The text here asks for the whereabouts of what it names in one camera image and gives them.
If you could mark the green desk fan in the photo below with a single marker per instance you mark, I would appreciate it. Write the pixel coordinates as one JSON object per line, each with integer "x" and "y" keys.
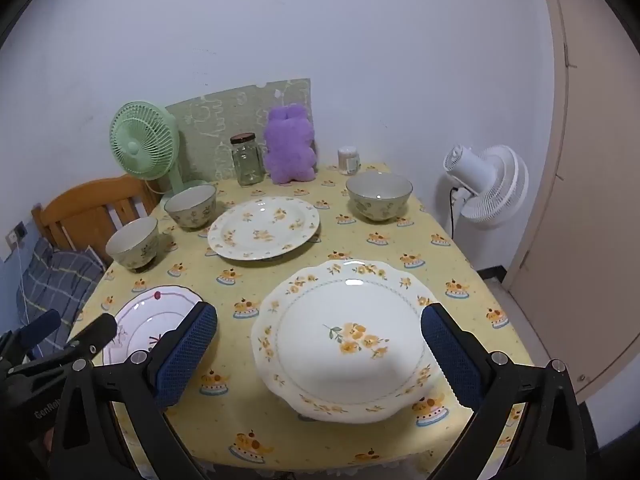
{"x": 142, "y": 142}

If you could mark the wall socket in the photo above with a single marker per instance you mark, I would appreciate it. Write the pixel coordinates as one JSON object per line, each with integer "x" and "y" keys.
{"x": 17, "y": 232}

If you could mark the floral ceramic bowl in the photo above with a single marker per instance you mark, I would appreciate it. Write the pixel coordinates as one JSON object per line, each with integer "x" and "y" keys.
{"x": 132, "y": 242}
{"x": 379, "y": 195}
{"x": 191, "y": 205}

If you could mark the large scalloped yellow-flower plate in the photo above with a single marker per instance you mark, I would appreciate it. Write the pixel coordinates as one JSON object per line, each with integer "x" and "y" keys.
{"x": 345, "y": 310}

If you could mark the beige door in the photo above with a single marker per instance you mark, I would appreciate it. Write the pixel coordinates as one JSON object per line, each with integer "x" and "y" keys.
{"x": 590, "y": 210}

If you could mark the cotton swab container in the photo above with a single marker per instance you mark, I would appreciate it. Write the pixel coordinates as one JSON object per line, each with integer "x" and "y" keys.
{"x": 348, "y": 160}

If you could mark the purple plush toy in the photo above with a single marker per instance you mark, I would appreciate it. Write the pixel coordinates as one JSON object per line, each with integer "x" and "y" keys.
{"x": 290, "y": 145}

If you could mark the wooden headboard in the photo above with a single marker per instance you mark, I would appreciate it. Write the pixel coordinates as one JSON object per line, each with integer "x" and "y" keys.
{"x": 75, "y": 205}

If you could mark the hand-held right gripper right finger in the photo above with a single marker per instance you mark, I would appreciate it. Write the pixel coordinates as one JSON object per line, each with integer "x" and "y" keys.
{"x": 450, "y": 360}

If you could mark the grey plaid pillow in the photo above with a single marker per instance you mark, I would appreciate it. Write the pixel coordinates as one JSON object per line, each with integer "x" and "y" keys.
{"x": 55, "y": 280}

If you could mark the glass jar with dark lid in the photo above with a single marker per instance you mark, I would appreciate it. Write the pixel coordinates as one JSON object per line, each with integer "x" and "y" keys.
{"x": 247, "y": 162}

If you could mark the green patterned wall mat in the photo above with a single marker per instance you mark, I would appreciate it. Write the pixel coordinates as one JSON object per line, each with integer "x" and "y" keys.
{"x": 220, "y": 110}

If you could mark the round yellow-flower plate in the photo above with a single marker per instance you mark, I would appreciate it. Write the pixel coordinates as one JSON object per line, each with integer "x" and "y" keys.
{"x": 265, "y": 225}

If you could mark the white fan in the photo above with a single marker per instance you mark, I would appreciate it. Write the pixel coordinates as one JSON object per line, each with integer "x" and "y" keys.
{"x": 495, "y": 185}

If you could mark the red-rimmed white plate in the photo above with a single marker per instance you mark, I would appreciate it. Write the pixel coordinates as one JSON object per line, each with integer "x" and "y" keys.
{"x": 150, "y": 315}

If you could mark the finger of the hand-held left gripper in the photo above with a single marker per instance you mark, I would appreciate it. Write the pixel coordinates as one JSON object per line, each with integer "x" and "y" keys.
{"x": 37, "y": 327}
{"x": 95, "y": 335}

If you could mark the yellow cake-print tablecloth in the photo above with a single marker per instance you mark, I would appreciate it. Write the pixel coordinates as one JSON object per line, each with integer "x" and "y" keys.
{"x": 200, "y": 260}

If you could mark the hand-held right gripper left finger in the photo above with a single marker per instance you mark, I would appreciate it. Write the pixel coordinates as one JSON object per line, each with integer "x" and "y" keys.
{"x": 187, "y": 350}

